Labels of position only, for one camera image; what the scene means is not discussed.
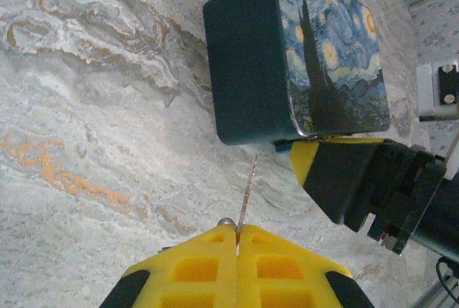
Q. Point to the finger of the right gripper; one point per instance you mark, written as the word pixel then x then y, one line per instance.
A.
pixel 355 140
pixel 333 178

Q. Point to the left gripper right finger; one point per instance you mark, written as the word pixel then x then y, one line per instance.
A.
pixel 287 272

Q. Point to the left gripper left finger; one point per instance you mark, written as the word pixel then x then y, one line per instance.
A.
pixel 197 268

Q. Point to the silver key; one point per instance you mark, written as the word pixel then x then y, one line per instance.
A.
pixel 247 193

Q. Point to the blue starry night print box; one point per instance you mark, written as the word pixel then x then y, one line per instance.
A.
pixel 251 71

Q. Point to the white metal bracket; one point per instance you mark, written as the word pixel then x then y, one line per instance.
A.
pixel 426 89

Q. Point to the aluminium side rail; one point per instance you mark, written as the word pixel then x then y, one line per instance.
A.
pixel 444 297

